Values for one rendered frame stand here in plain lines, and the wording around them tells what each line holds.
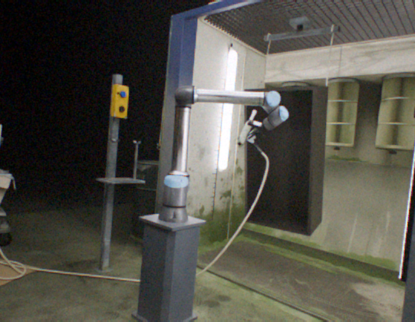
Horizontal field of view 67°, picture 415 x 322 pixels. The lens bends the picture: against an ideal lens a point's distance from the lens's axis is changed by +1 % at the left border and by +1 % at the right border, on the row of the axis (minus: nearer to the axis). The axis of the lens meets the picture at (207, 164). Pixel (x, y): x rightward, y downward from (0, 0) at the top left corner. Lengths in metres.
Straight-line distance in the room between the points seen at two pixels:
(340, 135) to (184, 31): 1.93
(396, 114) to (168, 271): 2.60
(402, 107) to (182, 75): 2.10
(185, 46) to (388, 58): 1.95
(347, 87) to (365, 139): 0.64
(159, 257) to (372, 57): 2.79
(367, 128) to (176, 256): 2.76
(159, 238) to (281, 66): 2.73
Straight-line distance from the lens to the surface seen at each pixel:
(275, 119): 2.17
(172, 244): 1.89
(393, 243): 3.50
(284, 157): 3.01
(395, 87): 3.58
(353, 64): 3.68
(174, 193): 1.92
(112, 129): 2.69
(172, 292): 2.01
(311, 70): 3.81
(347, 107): 3.68
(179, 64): 2.93
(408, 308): 1.73
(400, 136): 3.50
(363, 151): 3.95
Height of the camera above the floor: 1.11
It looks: 3 degrees down
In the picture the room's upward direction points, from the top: 5 degrees clockwise
